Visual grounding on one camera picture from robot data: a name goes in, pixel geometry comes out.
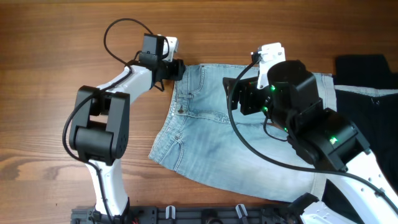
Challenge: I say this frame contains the black mounting rail base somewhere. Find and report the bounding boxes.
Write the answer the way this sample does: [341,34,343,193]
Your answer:
[70,203,296,224]

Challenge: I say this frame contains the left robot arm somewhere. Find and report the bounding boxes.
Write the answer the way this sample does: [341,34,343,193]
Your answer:
[66,34,185,223]

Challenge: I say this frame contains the black clothes pile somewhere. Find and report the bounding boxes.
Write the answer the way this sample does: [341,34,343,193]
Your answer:
[322,54,398,224]

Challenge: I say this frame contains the left white rail clip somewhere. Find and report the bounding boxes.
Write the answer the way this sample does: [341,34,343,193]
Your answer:
[165,205,176,220]

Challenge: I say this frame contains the right white rail clip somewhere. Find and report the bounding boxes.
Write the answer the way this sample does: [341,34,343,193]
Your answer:
[235,203,248,219]

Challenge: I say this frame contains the light blue denim jeans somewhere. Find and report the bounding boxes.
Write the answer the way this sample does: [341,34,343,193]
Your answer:
[149,64,326,202]

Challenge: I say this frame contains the white rail clip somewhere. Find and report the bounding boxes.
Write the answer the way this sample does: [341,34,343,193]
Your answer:
[235,203,248,219]
[165,205,176,220]

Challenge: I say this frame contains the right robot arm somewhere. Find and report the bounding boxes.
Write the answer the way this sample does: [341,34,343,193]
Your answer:
[223,60,397,223]

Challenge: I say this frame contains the left black camera cable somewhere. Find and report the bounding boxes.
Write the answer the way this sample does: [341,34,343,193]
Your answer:
[62,17,165,224]

